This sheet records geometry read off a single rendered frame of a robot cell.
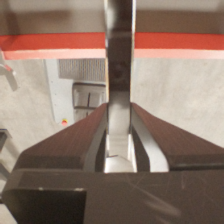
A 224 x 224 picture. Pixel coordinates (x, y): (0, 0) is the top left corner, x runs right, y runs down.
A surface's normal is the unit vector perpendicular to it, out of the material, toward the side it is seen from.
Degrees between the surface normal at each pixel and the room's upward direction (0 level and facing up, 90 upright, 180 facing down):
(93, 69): 0
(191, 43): 90
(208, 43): 90
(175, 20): 0
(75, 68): 0
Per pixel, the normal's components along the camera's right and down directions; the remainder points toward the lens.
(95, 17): 0.00, 0.73
